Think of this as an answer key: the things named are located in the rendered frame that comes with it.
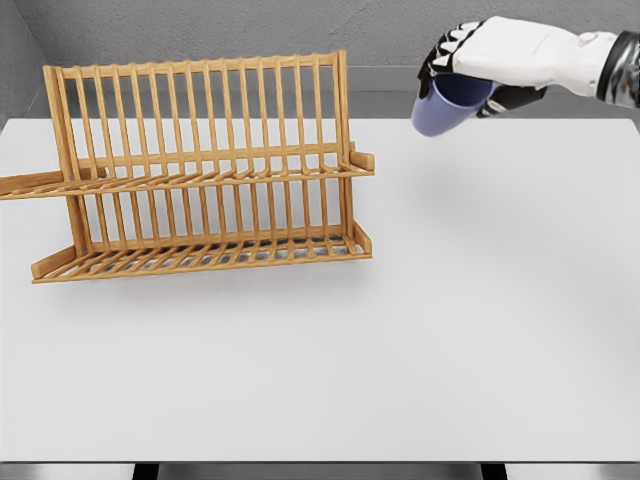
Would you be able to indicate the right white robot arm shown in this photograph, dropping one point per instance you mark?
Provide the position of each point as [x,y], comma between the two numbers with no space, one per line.
[595,60]

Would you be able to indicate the wooden two-tier dish rack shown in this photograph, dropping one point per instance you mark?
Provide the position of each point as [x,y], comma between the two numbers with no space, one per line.
[200,165]

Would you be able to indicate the blue cup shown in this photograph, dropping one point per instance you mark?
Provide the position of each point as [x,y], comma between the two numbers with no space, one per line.
[442,112]

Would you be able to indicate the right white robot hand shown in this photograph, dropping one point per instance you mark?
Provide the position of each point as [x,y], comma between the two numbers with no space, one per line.
[500,50]

